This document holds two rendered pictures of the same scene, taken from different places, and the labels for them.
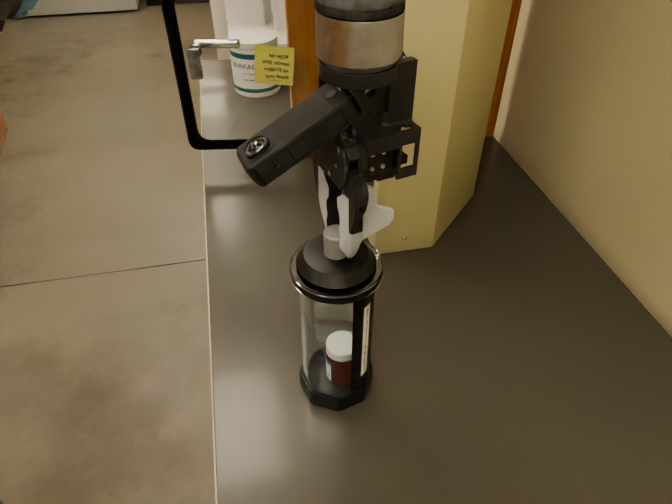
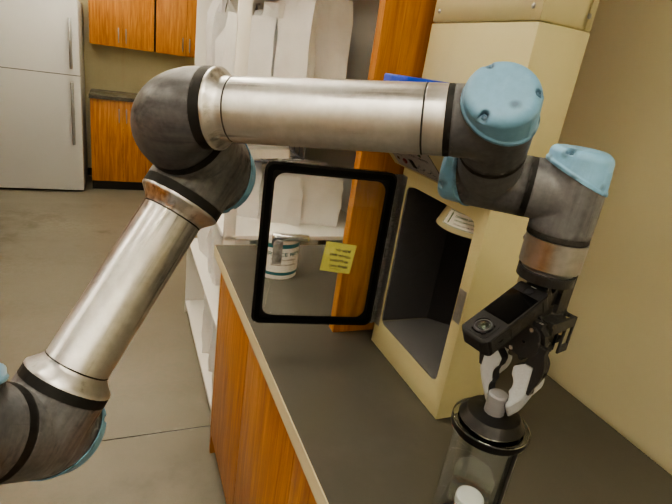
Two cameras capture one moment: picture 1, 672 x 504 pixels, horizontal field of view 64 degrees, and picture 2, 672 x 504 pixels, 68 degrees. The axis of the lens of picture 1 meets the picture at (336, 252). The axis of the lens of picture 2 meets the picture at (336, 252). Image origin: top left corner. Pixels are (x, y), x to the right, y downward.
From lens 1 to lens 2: 0.39 m
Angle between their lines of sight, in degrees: 23
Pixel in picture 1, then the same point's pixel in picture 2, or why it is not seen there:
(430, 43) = (505, 254)
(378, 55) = (577, 268)
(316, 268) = (488, 424)
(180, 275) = (142, 448)
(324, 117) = (534, 307)
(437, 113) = not seen: hidden behind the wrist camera
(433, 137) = not seen: hidden behind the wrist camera
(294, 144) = (515, 325)
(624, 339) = (655, 490)
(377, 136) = (556, 321)
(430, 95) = (498, 290)
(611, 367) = not seen: outside the picture
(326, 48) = (542, 261)
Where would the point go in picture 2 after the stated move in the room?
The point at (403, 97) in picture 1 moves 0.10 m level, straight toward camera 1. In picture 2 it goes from (567, 295) to (608, 334)
